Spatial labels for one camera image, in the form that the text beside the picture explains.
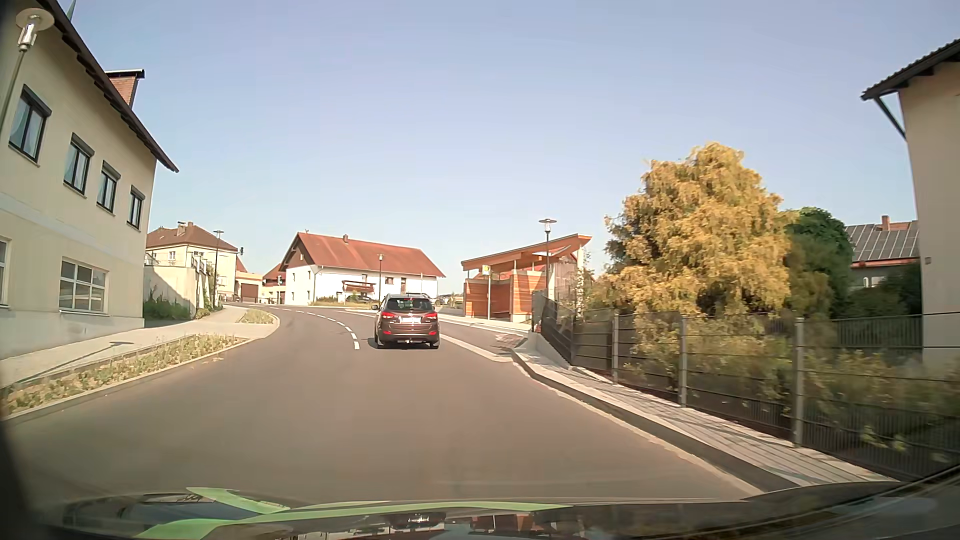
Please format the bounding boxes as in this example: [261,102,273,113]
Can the dark green tree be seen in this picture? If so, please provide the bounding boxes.
[783,207,856,318]

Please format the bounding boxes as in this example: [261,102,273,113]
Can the grey asphalt road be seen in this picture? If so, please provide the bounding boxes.
[7,303,759,505]

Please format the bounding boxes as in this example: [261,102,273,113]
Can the green bushes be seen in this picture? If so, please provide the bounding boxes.
[142,291,225,322]

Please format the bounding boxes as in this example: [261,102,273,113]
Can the house with solar roof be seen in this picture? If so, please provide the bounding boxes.
[845,215,921,291]

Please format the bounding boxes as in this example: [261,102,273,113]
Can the dark metal mesh fence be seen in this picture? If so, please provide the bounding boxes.
[531,291,960,481]

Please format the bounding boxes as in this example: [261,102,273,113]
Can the brown car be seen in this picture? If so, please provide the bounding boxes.
[372,294,441,350]

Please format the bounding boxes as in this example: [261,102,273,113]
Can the grey paved pavement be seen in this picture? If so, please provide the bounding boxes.
[439,313,897,492]

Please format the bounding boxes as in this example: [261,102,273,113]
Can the lamp post with round head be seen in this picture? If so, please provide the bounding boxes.
[538,218,558,303]

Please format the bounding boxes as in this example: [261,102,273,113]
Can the car's own bonnet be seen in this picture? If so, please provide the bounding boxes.
[30,466,960,540]

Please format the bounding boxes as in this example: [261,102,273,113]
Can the light paved pavement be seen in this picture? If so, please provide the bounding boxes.
[0,304,280,388]

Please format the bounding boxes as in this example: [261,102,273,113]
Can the yellow-leaved tree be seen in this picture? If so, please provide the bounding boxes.
[588,142,796,361]

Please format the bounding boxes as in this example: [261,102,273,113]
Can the wooden bus shelter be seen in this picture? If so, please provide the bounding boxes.
[460,233,593,324]

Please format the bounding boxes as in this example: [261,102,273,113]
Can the white house with red roof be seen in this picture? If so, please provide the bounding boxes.
[279,231,447,306]

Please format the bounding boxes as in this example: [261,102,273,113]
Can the beige building with dark eaves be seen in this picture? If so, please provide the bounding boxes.
[861,39,960,369]

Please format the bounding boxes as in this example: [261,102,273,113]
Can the planted verge strip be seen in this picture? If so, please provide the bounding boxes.
[0,333,249,418]

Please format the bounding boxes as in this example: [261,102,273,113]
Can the small building with red roof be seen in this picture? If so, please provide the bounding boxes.
[234,256,288,305]

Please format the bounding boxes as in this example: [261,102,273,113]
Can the beige building with dark roof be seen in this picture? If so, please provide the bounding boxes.
[0,0,180,360]

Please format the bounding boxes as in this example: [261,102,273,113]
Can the beige house with brown roof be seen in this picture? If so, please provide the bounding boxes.
[143,221,241,312]

